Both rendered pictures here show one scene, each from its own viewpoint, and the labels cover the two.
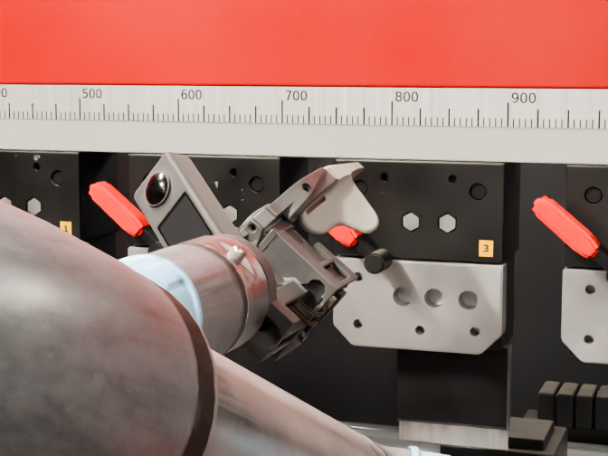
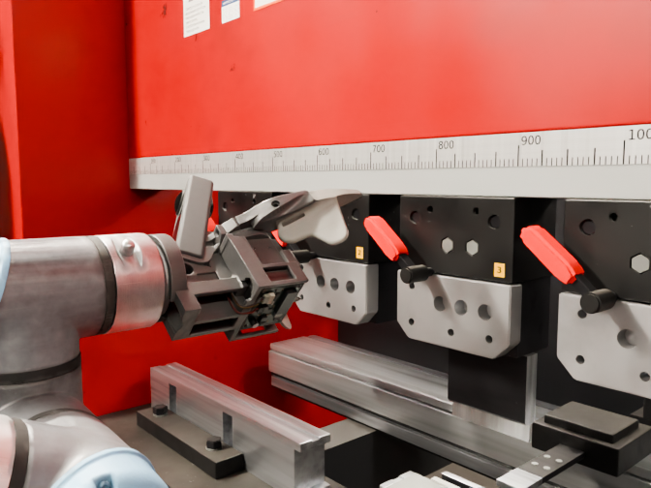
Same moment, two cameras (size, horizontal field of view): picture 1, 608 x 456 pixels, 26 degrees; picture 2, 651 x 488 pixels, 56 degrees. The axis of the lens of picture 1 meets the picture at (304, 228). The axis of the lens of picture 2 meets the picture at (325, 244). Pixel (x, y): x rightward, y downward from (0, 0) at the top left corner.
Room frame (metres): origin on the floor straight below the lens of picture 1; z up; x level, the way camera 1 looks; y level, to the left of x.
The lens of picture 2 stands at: (0.49, -0.31, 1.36)
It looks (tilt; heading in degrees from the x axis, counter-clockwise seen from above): 6 degrees down; 30
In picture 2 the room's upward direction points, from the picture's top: straight up
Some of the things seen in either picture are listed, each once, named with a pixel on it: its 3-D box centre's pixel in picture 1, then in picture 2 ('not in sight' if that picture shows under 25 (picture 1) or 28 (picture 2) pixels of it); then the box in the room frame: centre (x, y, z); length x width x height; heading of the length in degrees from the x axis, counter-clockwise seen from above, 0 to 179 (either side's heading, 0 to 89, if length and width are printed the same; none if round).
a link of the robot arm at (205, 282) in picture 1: (153, 325); (17, 297); (0.75, 0.09, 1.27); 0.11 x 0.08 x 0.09; 161
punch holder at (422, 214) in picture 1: (427, 250); (472, 269); (1.16, -0.11, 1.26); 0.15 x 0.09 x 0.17; 71
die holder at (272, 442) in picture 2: not in sight; (227, 420); (1.33, 0.39, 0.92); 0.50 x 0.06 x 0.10; 71
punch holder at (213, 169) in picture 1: (219, 240); (350, 253); (1.23, 0.08, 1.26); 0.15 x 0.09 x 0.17; 71
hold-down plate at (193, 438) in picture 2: not in sight; (185, 438); (1.29, 0.45, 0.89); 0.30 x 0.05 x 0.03; 71
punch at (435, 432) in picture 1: (453, 394); (489, 386); (1.16, -0.13, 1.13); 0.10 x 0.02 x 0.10; 71
